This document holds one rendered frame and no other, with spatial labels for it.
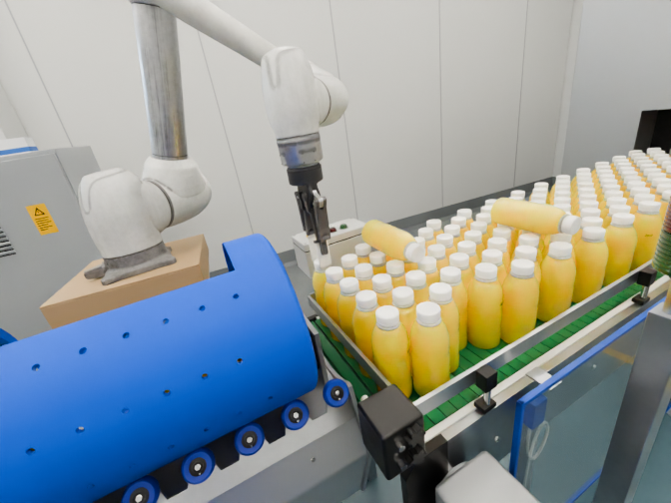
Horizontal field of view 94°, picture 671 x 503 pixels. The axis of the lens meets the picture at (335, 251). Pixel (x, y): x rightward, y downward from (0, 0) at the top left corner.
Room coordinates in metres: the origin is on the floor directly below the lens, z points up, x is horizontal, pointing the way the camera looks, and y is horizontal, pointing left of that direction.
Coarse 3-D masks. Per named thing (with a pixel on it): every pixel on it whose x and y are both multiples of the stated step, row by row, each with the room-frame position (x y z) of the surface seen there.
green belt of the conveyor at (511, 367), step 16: (640, 288) 0.61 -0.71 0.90; (608, 304) 0.58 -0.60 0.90; (320, 320) 0.70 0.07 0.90; (576, 320) 0.54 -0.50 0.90; (592, 320) 0.53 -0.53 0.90; (320, 336) 0.64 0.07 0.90; (560, 336) 0.50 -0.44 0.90; (336, 352) 0.57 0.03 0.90; (464, 352) 0.50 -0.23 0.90; (480, 352) 0.50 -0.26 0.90; (528, 352) 0.48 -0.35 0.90; (544, 352) 0.47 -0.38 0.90; (336, 368) 0.53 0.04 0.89; (352, 368) 0.51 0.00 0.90; (464, 368) 0.46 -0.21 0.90; (512, 368) 0.44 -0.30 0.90; (352, 384) 0.47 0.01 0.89; (368, 384) 0.46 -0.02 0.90; (448, 400) 0.40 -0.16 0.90; (464, 400) 0.39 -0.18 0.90; (432, 416) 0.37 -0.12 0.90
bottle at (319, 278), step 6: (318, 270) 0.68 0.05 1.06; (324, 270) 0.67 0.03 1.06; (318, 276) 0.67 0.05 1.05; (324, 276) 0.66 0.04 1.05; (318, 282) 0.66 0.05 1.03; (324, 282) 0.66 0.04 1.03; (318, 288) 0.66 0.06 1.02; (318, 294) 0.67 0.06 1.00; (318, 300) 0.67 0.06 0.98; (324, 300) 0.66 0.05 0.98; (324, 306) 0.66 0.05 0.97; (324, 324) 0.67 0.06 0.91
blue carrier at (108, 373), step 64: (256, 256) 0.42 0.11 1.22; (128, 320) 0.33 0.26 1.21; (192, 320) 0.33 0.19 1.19; (256, 320) 0.34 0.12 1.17; (0, 384) 0.26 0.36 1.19; (64, 384) 0.27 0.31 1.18; (128, 384) 0.28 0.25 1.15; (192, 384) 0.29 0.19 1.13; (256, 384) 0.31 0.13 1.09; (0, 448) 0.23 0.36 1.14; (64, 448) 0.24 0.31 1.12; (128, 448) 0.26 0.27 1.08; (192, 448) 0.29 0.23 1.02
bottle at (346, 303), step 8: (344, 296) 0.55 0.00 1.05; (352, 296) 0.55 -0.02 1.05; (344, 304) 0.54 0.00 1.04; (352, 304) 0.54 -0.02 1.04; (344, 312) 0.54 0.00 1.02; (352, 312) 0.53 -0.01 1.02; (344, 320) 0.54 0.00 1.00; (344, 328) 0.54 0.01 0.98; (352, 328) 0.53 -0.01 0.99; (352, 336) 0.53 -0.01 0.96
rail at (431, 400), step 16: (608, 288) 0.53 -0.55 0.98; (624, 288) 0.56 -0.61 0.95; (576, 304) 0.50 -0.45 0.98; (592, 304) 0.51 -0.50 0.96; (560, 320) 0.47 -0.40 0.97; (528, 336) 0.43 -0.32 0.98; (544, 336) 0.45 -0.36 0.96; (496, 352) 0.41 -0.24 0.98; (512, 352) 0.42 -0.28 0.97; (496, 368) 0.40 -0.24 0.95; (448, 384) 0.36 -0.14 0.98; (464, 384) 0.37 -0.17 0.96; (416, 400) 0.34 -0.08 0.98; (432, 400) 0.35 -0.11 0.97
